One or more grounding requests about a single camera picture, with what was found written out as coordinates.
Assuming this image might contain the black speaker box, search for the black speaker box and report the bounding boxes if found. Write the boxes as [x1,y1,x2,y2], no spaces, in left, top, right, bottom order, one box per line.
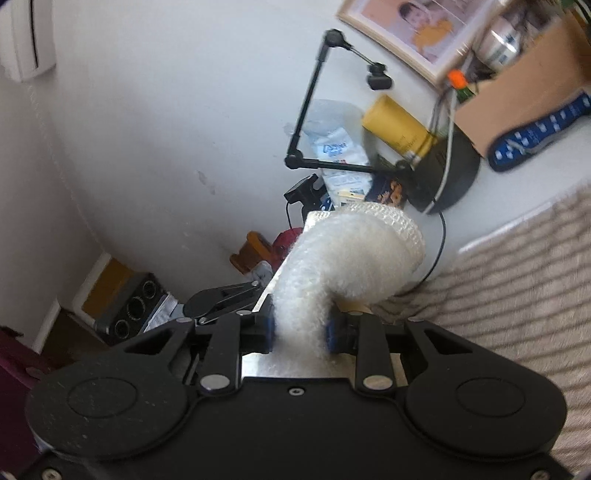
[93,271,171,346]

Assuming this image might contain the framed picture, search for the framed picture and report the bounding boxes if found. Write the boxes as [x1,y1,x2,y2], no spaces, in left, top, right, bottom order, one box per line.
[337,0,505,88]

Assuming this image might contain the silver metal can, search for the silver metal can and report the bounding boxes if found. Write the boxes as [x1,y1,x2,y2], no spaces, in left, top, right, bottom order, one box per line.
[479,15,525,66]

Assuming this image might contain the black cable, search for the black cable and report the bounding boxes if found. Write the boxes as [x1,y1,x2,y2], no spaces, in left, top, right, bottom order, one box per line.
[402,210,448,292]

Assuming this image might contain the dark blue snack box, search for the dark blue snack box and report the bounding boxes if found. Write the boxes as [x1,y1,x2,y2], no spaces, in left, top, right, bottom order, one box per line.
[368,174,411,209]

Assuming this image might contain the red object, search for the red object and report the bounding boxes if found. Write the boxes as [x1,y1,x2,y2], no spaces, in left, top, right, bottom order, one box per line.
[271,227,302,266]

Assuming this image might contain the white fuzzy sock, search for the white fuzzy sock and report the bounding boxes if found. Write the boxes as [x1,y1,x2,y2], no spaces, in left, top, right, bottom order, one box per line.
[270,203,426,370]

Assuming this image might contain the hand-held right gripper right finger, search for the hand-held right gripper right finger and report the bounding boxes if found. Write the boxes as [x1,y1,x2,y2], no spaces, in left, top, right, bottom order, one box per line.
[324,311,463,394]

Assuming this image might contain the clear plastic bag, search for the clear plastic bag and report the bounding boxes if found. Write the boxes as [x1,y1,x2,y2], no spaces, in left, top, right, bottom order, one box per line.
[302,99,376,206]

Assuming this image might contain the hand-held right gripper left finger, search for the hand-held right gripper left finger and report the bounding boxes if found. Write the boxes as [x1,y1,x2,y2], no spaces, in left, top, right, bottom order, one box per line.
[123,311,278,394]

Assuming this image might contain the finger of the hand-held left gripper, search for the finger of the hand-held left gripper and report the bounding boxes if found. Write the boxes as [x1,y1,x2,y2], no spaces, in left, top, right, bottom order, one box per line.
[184,280,262,325]

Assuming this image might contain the orange wooden holder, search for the orange wooden holder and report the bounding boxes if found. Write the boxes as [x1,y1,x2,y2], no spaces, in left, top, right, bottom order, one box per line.
[230,231,274,274]

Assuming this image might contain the small black camera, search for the small black camera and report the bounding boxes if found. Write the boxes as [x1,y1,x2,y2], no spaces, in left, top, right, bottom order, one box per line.
[283,174,325,208]

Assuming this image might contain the blue patterned sock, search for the blue patterned sock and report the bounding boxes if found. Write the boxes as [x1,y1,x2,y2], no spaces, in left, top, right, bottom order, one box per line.
[488,90,591,173]

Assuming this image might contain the brown cardboard box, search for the brown cardboard box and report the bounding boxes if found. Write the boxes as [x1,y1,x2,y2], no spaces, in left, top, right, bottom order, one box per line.
[455,8,591,158]

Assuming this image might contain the white cable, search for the white cable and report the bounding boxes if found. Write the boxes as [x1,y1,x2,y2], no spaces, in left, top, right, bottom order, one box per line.
[426,85,460,214]

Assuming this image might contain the black webcam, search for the black webcam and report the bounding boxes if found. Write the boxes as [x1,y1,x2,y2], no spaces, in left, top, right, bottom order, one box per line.
[366,64,394,91]

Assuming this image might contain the striped beige blanket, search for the striped beige blanket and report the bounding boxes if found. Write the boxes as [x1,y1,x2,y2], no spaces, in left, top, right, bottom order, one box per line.
[369,185,591,480]

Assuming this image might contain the black round stand base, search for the black round stand base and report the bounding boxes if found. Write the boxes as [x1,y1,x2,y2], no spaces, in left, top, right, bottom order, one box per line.
[409,133,482,214]

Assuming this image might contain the white air conditioner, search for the white air conditioner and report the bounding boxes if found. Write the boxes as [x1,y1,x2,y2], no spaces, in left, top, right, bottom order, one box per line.
[0,0,57,83]

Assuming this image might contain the black articulated camera stand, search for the black articulated camera stand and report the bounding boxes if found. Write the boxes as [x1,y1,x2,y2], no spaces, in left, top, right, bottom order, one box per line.
[283,28,413,177]

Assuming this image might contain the yellow cardboard tube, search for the yellow cardboard tube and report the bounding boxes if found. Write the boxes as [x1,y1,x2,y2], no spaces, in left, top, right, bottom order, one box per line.
[361,94,438,163]

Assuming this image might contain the dark maroon cloth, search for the dark maroon cloth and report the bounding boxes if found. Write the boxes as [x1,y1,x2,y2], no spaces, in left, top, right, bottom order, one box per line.
[0,325,63,480]

